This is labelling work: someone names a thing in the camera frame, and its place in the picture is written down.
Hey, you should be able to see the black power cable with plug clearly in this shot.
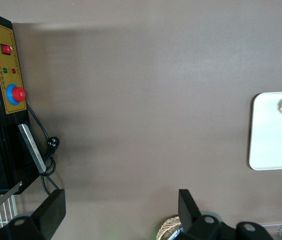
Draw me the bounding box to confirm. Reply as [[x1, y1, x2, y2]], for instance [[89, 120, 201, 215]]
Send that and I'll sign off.
[[25, 103, 60, 196]]

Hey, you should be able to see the silver metal handle bar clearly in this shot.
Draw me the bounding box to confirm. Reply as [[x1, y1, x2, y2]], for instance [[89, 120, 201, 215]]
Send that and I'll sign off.
[[17, 123, 48, 174]]

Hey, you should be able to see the woven wicker basket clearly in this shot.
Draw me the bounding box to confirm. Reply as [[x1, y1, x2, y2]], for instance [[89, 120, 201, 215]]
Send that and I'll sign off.
[[158, 215, 183, 240]]

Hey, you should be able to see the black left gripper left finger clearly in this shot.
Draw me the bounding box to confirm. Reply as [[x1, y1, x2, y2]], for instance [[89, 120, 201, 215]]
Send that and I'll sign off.
[[4, 189, 67, 240]]

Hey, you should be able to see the white rectangular tray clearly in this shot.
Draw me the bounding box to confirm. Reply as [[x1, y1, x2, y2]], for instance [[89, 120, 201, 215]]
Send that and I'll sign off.
[[248, 91, 282, 172]]

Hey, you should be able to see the red emergency stop button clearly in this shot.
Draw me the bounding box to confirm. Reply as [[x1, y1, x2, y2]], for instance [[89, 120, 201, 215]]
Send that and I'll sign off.
[[5, 83, 27, 106]]

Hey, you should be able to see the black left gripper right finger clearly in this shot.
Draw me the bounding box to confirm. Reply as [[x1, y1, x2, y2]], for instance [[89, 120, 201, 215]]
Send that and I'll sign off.
[[178, 189, 234, 240]]

